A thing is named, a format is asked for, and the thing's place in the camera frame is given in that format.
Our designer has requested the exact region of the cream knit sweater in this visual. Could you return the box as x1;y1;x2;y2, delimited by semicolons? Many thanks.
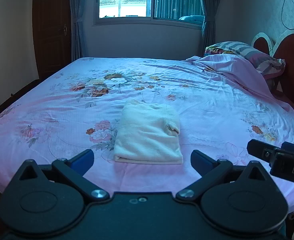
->
114;100;183;165

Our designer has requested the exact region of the red white headboard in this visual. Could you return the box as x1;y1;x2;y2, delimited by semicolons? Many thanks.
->
251;30;294;109

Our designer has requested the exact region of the floral pink bed sheet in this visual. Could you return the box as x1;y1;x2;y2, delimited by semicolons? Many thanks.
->
0;56;294;213

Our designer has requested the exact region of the striped floral pillow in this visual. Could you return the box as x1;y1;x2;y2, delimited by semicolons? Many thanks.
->
204;41;285;80

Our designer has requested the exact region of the pink blanket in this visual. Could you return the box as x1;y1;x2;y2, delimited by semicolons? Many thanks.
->
187;54;294;111

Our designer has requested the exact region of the right blue curtain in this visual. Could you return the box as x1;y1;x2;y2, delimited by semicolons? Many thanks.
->
200;0;221;55

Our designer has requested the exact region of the blue curtain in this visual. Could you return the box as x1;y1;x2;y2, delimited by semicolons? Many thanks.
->
69;0;85;61
200;0;221;55

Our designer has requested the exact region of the dark wooden door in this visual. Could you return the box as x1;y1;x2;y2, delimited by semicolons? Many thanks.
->
32;0;71;80

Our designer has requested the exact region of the left blue curtain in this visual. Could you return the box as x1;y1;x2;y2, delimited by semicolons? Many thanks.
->
69;0;85;61

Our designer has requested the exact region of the window with white frame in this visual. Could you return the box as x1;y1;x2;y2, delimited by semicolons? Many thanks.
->
94;0;204;28

